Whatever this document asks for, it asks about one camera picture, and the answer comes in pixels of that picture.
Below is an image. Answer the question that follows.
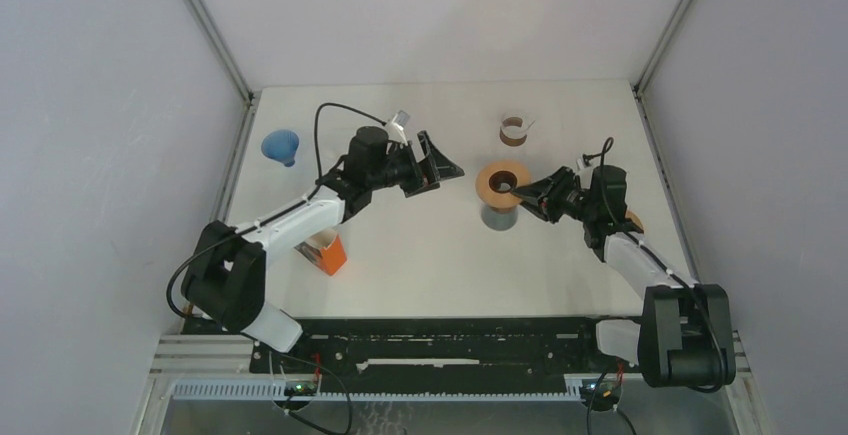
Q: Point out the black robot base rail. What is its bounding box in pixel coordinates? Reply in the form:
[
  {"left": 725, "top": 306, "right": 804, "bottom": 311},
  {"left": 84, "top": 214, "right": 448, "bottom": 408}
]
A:
[{"left": 182, "top": 315, "right": 717, "bottom": 397}]

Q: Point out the right aluminium frame post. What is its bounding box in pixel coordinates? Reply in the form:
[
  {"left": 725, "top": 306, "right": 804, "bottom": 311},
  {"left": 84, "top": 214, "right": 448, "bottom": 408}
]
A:
[{"left": 633, "top": 0, "right": 696, "bottom": 99}]

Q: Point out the blue ribbed dripper cone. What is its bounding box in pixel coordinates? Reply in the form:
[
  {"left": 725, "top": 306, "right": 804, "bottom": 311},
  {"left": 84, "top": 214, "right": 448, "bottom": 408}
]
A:
[{"left": 260, "top": 129, "right": 300, "bottom": 168}]

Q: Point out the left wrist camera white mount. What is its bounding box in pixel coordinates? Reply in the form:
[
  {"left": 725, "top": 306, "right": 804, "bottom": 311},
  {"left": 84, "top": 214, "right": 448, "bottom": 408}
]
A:
[{"left": 383, "top": 110, "right": 411, "bottom": 145}]

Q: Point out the wooden dripper ring holder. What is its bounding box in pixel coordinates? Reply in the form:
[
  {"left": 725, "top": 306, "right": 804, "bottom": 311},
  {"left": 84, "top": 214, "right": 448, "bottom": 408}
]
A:
[{"left": 475, "top": 160, "right": 531, "bottom": 212}]

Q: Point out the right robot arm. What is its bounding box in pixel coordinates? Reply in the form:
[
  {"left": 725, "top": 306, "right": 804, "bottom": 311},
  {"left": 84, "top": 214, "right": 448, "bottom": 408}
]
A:
[{"left": 511, "top": 165, "right": 737, "bottom": 393}]

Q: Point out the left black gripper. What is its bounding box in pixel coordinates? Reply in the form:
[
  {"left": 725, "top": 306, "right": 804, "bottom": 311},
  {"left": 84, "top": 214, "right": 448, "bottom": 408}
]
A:
[{"left": 367, "top": 133, "right": 463, "bottom": 198}]

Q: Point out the left aluminium frame post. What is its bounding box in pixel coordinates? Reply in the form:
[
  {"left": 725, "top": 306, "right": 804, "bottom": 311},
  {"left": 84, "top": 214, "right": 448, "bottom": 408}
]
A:
[{"left": 183, "top": 0, "right": 254, "bottom": 106}]

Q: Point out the orange coffee filter box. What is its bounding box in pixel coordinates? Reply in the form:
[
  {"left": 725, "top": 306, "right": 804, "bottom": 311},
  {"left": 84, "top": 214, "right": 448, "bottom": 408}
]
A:
[{"left": 295, "top": 229, "right": 347, "bottom": 276}]

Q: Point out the clear glass carafe brown band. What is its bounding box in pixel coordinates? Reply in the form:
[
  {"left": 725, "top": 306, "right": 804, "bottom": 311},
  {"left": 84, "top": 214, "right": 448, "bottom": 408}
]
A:
[{"left": 498, "top": 109, "right": 536, "bottom": 147}]

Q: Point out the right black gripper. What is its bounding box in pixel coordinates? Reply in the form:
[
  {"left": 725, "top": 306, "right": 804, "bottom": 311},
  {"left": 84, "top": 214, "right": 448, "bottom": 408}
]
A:
[{"left": 510, "top": 165, "right": 597, "bottom": 224}]

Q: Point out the grey glass carafe brown band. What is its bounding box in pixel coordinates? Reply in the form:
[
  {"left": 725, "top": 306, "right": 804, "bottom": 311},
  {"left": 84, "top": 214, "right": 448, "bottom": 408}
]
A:
[{"left": 481, "top": 205, "right": 518, "bottom": 231}]

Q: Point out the aluminium frame post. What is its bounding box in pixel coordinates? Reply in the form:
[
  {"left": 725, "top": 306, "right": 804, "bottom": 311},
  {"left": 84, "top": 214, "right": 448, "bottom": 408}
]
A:
[
  {"left": 183, "top": 0, "right": 254, "bottom": 106},
  {"left": 633, "top": 0, "right": 696, "bottom": 99}
]

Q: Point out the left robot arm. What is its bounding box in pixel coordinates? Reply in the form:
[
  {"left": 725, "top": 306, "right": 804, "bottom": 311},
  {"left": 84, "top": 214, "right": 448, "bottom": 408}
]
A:
[{"left": 177, "top": 126, "right": 465, "bottom": 372}]

